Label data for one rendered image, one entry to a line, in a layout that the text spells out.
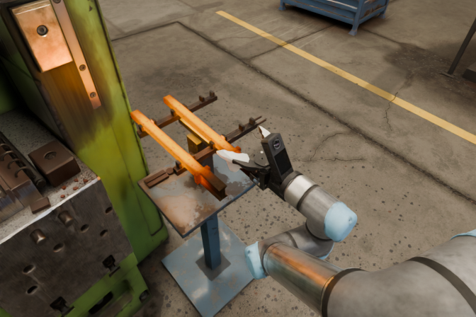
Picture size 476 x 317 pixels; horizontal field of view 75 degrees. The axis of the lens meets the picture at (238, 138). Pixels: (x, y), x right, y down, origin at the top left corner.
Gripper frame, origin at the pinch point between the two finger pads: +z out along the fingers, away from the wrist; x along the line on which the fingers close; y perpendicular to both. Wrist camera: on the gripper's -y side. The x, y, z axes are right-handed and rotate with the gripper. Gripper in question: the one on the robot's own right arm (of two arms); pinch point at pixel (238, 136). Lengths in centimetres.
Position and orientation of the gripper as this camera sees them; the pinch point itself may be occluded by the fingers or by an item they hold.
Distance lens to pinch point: 83.5
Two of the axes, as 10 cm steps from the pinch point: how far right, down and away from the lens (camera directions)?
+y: 0.0, 7.3, 6.8
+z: -6.5, -5.2, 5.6
